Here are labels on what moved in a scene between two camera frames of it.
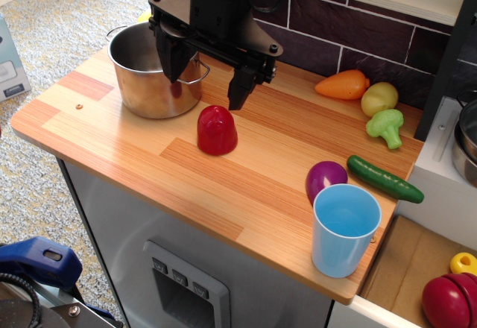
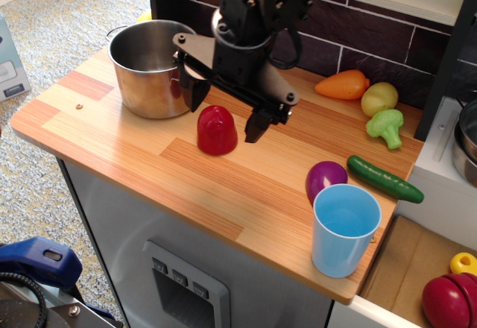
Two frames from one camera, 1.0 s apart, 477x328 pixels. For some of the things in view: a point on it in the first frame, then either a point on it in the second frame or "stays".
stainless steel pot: (144, 88) stays
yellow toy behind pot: (144, 16) stays
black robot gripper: (219, 17) to (241, 68)
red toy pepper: (217, 131) stays
